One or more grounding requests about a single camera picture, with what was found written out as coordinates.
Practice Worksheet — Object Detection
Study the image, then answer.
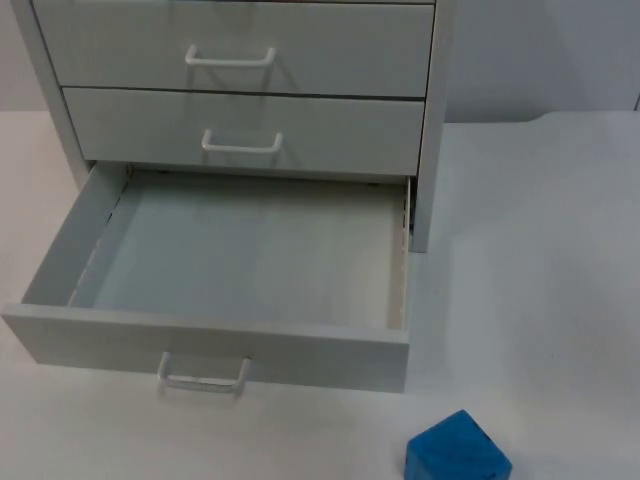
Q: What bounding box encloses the grey drawer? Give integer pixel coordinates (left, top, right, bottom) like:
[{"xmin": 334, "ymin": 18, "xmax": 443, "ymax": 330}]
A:
[{"xmin": 0, "ymin": 160, "xmax": 413, "ymax": 397}]

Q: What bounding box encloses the blue cube block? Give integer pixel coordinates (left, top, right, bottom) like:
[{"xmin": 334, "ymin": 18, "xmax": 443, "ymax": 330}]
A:
[{"xmin": 405, "ymin": 409, "xmax": 514, "ymax": 480}]

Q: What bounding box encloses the grey chest of drawers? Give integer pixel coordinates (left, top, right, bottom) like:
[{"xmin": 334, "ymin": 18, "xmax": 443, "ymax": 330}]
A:
[{"xmin": 10, "ymin": 0, "xmax": 457, "ymax": 254}]

